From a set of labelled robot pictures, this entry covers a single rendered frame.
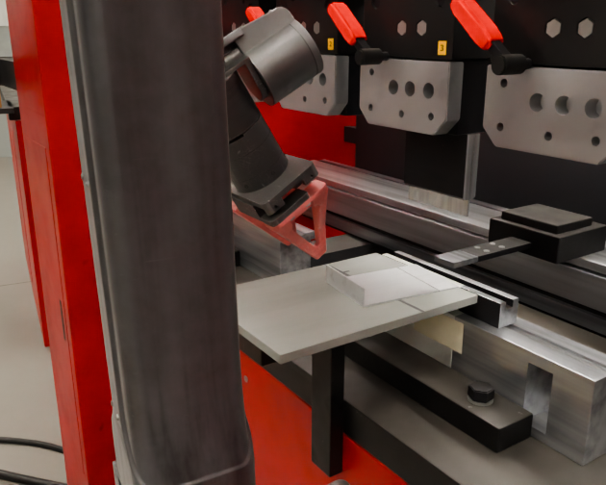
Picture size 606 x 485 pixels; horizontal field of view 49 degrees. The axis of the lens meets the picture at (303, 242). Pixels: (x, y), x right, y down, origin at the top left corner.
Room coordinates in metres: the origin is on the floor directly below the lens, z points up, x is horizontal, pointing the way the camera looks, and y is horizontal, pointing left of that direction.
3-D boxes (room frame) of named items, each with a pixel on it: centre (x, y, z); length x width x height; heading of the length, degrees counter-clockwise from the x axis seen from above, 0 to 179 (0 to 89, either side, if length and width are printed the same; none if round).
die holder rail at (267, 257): (1.24, 0.14, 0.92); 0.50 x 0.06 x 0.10; 34
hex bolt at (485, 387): (0.64, -0.19, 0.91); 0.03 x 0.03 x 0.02
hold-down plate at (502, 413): (0.72, -0.14, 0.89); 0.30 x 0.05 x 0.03; 34
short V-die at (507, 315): (0.77, -0.17, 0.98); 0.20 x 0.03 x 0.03; 34
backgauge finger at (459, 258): (0.88, -0.29, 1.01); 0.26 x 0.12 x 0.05; 124
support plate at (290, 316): (0.70, -0.04, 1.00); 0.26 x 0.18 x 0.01; 124
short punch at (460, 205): (0.79, -0.16, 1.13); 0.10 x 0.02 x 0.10; 34
